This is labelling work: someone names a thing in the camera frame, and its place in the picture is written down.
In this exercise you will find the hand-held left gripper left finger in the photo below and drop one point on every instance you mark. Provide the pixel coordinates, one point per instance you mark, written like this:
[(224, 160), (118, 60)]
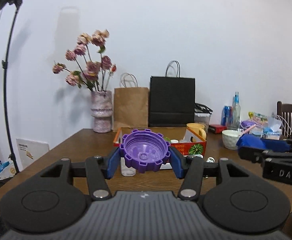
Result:
[(112, 162)]

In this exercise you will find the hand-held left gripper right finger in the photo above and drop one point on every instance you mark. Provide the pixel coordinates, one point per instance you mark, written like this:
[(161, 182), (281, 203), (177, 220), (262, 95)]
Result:
[(177, 163)]

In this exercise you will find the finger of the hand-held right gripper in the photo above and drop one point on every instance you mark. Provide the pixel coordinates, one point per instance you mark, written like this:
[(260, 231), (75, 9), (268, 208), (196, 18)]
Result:
[(250, 153), (255, 142)]

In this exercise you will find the white square plastic bottle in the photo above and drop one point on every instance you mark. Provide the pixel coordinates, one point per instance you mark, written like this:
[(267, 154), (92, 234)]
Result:
[(128, 168)]

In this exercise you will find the red cardboard box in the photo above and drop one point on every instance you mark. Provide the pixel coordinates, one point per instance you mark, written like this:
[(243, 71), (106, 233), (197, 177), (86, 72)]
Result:
[(193, 147)]

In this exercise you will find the notched plastic jar lid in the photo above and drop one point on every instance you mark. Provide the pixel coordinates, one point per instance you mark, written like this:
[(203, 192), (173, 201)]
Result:
[(146, 150)]

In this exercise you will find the pink spoon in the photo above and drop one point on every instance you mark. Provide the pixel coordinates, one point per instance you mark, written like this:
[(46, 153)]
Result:
[(248, 128)]

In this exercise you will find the purple pouch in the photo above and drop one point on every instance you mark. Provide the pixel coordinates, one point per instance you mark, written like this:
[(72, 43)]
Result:
[(247, 125)]

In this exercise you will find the blue white tissue pack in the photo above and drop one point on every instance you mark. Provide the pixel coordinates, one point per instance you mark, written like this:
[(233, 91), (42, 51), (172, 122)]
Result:
[(273, 133)]

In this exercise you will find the white round jar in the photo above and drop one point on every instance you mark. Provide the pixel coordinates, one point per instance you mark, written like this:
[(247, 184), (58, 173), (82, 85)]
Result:
[(177, 141)]

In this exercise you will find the white bowl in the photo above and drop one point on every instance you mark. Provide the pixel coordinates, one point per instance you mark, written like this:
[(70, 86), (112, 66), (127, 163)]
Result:
[(231, 140)]

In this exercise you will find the colourful snack packet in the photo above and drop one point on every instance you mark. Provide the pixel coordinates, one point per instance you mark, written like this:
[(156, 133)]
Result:
[(257, 117)]

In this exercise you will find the white plastic bag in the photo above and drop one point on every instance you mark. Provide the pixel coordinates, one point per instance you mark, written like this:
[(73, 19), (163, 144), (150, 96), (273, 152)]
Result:
[(274, 122)]

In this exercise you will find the white ridged cap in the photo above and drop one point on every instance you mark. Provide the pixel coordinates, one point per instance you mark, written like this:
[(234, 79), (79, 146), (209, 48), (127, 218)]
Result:
[(211, 159)]

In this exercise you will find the clear plastic bottle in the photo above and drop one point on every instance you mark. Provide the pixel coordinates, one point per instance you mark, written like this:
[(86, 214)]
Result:
[(236, 112)]

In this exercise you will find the blue drink can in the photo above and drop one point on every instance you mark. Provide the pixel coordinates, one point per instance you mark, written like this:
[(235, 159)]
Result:
[(227, 116)]

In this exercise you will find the yellow mug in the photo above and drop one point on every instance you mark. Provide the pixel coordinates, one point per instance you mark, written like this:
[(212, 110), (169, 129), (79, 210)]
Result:
[(197, 129)]

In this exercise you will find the small red black box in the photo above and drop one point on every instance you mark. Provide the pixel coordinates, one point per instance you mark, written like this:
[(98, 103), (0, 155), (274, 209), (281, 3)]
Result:
[(218, 128)]

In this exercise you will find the dark wooden chair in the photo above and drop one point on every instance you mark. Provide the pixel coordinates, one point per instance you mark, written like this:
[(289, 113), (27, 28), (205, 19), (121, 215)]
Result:
[(289, 117)]

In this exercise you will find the clear food container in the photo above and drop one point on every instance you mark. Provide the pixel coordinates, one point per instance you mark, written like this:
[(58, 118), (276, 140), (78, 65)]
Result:
[(203, 121)]

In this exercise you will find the speckled pink ceramic vase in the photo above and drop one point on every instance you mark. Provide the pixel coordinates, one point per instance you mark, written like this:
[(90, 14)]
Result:
[(101, 111)]

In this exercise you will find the brown paper bag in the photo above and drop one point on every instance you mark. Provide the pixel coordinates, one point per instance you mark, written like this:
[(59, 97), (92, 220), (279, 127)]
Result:
[(131, 107)]

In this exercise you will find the black paper bag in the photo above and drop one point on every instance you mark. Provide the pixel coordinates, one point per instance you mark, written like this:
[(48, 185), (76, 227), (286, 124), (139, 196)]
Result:
[(172, 100)]

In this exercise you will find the white flat box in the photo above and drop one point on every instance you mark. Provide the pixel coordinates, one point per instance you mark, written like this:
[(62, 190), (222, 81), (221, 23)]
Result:
[(32, 153)]

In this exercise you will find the dried pink flowers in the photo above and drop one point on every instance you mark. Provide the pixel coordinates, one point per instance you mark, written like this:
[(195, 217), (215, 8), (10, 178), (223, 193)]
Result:
[(87, 62)]

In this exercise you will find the black light stand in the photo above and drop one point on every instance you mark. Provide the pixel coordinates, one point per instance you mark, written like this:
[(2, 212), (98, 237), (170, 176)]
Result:
[(8, 80)]

